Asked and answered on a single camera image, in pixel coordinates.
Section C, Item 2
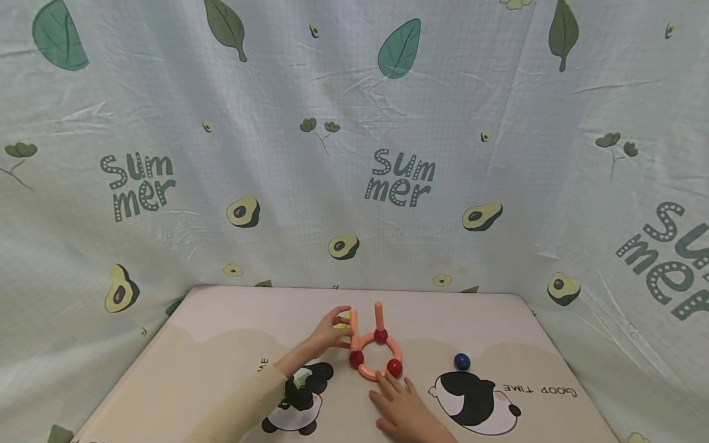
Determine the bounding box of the person's left forearm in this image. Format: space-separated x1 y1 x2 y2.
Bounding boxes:
185 352 314 443

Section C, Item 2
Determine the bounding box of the orange ring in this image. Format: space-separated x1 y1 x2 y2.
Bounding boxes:
357 333 404 381

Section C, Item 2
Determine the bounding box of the person's left hand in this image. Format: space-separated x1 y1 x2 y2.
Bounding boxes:
306 306 355 362

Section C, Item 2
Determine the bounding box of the person's right hand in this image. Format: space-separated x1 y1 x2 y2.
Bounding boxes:
368 371 447 443

